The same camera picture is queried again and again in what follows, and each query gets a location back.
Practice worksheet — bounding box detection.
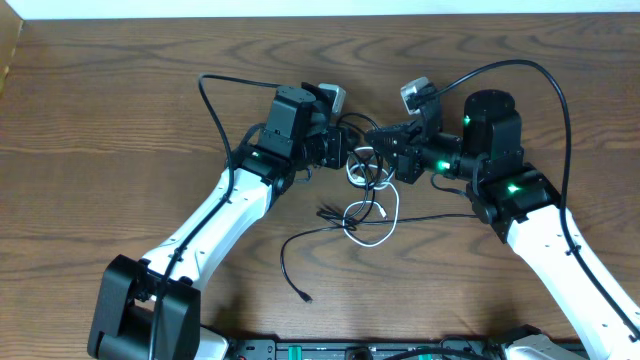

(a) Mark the white usb cable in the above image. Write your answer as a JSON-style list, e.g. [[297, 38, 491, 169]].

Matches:
[[342, 145, 401, 248]]

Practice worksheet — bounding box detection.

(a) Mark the black usb cable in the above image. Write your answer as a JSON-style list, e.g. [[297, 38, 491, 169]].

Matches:
[[315, 147, 396, 232], [279, 112, 476, 305]]

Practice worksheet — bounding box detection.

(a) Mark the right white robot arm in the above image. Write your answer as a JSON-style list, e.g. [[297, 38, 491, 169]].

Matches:
[[365, 90, 639, 359]]

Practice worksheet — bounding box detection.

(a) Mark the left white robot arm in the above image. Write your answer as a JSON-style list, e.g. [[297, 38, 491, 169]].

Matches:
[[87, 83, 348, 359]]

